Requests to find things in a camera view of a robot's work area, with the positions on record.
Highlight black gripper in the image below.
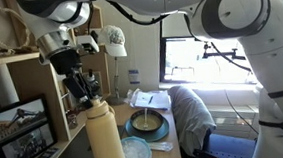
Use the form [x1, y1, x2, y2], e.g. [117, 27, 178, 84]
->
[61, 66, 100, 111]

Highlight pale yellow water bottle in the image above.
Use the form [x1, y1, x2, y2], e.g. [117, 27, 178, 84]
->
[82, 95, 128, 158]

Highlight clear plastic cutlery package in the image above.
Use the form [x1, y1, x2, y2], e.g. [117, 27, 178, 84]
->
[148, 140, 175, 154]

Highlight dark bowl with soup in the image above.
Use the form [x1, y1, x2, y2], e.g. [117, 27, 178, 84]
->
[129, 107, 166, 135]

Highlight light blue plastic bowl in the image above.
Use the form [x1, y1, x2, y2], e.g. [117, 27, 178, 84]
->
[120, 134, 153, 158]

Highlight black and white microscope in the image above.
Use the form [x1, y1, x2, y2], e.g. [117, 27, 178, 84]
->
[85, 68, 103, 98]

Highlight small glass jar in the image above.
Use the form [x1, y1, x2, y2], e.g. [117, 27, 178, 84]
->
[66, 113, 79, 130]

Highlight dark grey laptop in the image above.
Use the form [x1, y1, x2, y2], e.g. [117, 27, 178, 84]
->
[48, 122, 128, 158]

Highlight wooden shelf unit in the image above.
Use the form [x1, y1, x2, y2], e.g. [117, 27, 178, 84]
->
[0, 0, 116, 158]

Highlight white spoon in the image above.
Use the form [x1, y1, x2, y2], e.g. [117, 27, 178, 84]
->
[142, 108, 150, 130]

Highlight white paper stack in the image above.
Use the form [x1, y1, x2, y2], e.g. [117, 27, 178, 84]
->
[125, 86, 172, 114]

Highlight white baseball cap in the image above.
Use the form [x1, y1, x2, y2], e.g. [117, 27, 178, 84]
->
[97, 23, 128, 60]

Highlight black remote control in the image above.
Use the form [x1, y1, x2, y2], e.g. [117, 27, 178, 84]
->
[31, 147, 60, 158]

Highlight teal plate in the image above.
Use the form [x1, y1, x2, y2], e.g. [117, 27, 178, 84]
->
[123, 115, 171, 145]

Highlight gray cloth bundle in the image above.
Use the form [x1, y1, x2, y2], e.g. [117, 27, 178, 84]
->
[167, 83, 220, 158]

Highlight blue perforated board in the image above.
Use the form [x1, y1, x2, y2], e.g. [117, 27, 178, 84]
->
[205, 130, 259, 158]

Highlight blue and white wall label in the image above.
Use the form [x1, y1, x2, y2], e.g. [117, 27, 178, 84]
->
[128, 68, 141, 86]

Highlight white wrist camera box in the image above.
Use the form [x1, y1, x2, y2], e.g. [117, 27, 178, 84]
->
[75, 33, 101, 56]

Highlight black photo frame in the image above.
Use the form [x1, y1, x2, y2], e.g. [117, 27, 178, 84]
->
[0, 93, 60, 158]

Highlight thin black cable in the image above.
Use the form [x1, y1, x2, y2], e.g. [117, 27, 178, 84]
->
[223, 87, 261, 138]

